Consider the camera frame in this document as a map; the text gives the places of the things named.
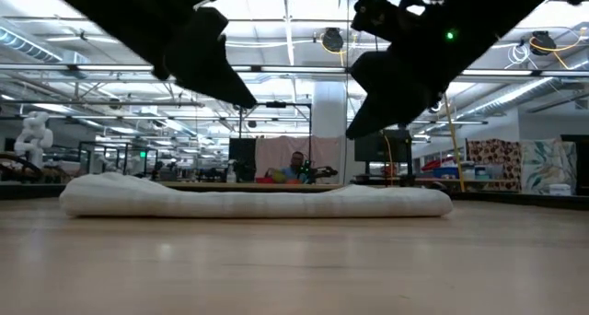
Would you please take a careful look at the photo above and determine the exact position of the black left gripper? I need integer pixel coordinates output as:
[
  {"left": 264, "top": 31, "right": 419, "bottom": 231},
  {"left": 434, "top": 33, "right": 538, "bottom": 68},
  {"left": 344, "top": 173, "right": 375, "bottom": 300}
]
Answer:
[{"left": 40, "top": 0, "right": 259, "bottom": 110}]

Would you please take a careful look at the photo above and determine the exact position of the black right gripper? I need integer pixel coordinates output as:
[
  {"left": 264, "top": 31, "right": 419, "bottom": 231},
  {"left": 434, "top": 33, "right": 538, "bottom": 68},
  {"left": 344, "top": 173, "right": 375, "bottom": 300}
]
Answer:
[{"left": 345, "top": 0, "right": 567, "bottom": 141}]

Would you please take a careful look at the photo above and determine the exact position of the white plaid towel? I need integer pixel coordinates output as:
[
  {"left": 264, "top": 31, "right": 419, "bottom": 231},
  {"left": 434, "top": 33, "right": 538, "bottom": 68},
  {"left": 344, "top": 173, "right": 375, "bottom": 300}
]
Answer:
[{"left": 58, "top": 170, "right": 456, "bottom": 220}]

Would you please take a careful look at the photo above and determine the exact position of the black monitor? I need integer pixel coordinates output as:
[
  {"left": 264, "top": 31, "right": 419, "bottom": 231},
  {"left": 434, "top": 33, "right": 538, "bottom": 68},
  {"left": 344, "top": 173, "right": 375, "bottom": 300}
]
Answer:
[
  {"left": 352, "top": 128, "right": 414, "bottom": 165},
  {"left": 227, "top": 136, "right": 258, "bottom": 183}
]

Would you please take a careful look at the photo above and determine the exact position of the red tray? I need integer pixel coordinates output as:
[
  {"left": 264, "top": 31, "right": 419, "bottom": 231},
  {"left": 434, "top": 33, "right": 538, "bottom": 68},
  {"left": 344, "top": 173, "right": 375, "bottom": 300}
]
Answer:
[{"left": 419, "top": 156, "right": 456, "bottom": 173}]

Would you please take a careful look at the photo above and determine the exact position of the pink curtain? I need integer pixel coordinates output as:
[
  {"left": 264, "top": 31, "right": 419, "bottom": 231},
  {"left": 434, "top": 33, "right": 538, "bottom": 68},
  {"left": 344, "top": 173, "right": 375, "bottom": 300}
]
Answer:
[{"left": 254, "top": 134, "right": 342, "bottom": 183}]

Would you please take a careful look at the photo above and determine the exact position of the blue bin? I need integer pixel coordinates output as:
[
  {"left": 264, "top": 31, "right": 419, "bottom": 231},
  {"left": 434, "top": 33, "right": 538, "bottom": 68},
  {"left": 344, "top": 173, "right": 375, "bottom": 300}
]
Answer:
[{"left": 431, "top": 166, "right": 462, "bottom": 180}]

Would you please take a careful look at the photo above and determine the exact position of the black overhead stand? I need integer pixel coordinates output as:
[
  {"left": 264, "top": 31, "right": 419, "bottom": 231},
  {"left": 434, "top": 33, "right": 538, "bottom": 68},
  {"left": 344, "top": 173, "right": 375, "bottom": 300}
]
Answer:
[{"left": 236, "top": 99, "right": 314, "bottom": 141}]

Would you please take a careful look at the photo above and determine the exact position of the small black robot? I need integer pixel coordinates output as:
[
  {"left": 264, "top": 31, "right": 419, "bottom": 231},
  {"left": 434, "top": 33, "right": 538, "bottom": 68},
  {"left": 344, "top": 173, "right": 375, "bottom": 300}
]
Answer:
[{"left": 297, "top": 159, "right": 340, "bottom": 185}]

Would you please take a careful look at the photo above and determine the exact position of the person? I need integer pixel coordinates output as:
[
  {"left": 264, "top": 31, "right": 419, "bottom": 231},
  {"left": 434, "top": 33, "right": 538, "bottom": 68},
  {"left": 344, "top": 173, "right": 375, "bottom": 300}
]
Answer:
[{"left": 277, "top": 150, "right": 308, "bottom": 185}]

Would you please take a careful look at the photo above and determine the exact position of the brown floral fabric panel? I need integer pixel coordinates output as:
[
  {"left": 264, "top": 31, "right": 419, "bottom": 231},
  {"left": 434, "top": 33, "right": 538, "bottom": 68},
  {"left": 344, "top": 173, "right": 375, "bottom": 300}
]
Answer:
[{"left": 466, "top": 137, "right": 524, "bottom": 193}]

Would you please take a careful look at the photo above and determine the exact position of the wooden workbench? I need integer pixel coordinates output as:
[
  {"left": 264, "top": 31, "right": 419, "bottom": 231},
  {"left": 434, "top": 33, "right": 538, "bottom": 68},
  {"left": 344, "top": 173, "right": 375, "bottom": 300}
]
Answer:
[{"left": 157, "top": 181, "right": 345, "bottom": 193}]

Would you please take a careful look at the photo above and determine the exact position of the yellow green object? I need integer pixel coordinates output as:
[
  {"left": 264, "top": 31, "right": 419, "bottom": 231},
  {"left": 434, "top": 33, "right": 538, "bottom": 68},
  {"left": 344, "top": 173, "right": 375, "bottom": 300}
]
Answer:
[{"left": 265, "top": 166, "right": 290, "bottom": 184}]

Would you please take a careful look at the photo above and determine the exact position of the white robot figure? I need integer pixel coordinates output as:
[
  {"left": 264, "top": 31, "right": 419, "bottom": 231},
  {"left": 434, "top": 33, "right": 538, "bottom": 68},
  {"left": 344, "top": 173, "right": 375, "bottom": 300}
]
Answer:
[{"left": 12, "top": 110, "right": 54, "bottom": 169}]

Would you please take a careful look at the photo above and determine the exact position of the black cabinet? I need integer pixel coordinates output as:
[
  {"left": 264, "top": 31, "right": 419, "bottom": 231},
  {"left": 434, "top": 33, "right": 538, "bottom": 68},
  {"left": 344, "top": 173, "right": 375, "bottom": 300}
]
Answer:
[{"left": 560, "top": 134, "right": 589, "bottom": 197}]

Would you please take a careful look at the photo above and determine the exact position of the yellow hanging cable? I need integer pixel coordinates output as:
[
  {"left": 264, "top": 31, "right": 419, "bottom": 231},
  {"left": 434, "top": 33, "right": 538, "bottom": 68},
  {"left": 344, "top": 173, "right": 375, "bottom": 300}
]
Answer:
[{"left": 442, "top": 92, "right": 467, "bottom": 193}]

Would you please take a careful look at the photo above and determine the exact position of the black reel with yellow cable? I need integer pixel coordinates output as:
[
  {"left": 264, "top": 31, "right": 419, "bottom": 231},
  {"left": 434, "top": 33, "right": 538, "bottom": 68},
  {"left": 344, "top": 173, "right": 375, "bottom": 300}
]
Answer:
[
  {"left": 527, "top": 27, "right": 589, "bottom": 71},
  {"left": 319, "top": 26, "right": 359, "bottom": 56}
]

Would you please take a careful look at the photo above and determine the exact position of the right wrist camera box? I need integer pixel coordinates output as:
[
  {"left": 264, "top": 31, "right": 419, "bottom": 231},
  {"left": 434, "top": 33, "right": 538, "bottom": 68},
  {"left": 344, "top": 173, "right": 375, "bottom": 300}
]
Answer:
[{"left": 351, "top": 0, "right": 428, "bottom": 36}]

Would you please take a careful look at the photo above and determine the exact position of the black glass enclosure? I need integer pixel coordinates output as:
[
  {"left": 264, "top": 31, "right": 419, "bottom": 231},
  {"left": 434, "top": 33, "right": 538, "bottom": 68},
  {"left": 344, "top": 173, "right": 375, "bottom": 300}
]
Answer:
[{"left": 76, "top": 140, "right": 161, "bottom": 183}]

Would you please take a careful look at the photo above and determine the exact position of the silver ventilation duct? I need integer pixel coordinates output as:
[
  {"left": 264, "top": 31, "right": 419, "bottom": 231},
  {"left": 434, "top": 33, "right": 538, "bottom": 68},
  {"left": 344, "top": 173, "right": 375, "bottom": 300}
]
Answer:
[{"left": 453, "top": 59, "right": 589, "bottom": 119}]

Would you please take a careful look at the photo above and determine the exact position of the white coiled cable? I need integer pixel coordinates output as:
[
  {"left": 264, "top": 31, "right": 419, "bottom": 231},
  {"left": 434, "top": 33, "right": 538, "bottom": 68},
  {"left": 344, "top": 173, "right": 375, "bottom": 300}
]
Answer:
[{"left": 504, "top": 41, "right": 531, "bottom": 71}]

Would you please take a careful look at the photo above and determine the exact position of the black table frame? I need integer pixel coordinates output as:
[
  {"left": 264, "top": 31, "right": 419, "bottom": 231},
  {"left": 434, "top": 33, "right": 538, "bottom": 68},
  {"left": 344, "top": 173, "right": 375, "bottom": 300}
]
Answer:
[{"left": 0, "top": 181, "right": 589, "bottom": 212}]

